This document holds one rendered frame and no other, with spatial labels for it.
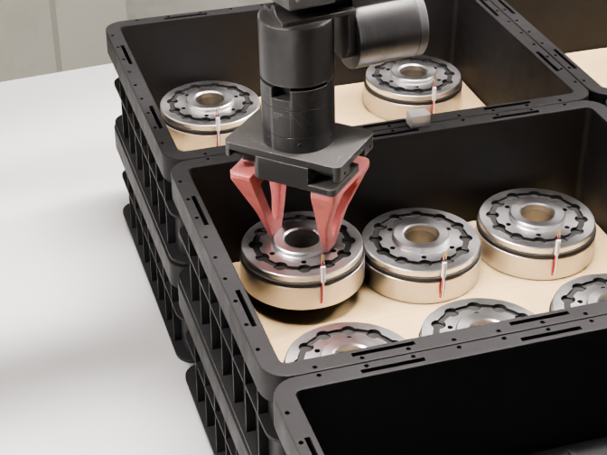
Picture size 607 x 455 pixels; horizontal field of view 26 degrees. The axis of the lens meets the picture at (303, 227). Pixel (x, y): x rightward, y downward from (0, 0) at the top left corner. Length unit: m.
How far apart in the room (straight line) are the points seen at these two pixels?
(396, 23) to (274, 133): 0.12
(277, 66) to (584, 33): 0.64
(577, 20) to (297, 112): 0.61
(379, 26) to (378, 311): 0.24
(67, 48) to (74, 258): 1.38
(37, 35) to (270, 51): 1.77
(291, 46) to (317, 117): 0.06
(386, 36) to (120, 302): 0.47
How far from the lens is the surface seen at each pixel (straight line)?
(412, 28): 1.00
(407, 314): 1.09
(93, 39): 2.76
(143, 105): 1.20
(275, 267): 1.06
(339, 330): 1.02
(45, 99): 1.73
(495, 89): 1.39
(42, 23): 2.72
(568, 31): 1.54
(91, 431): 1.18
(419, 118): 1.15
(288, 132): 1.00
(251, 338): 0.90
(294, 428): 0.82
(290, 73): 0.98
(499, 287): 1.13
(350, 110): 1.39
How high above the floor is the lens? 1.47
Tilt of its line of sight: 33 degrees down
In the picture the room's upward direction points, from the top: straight up
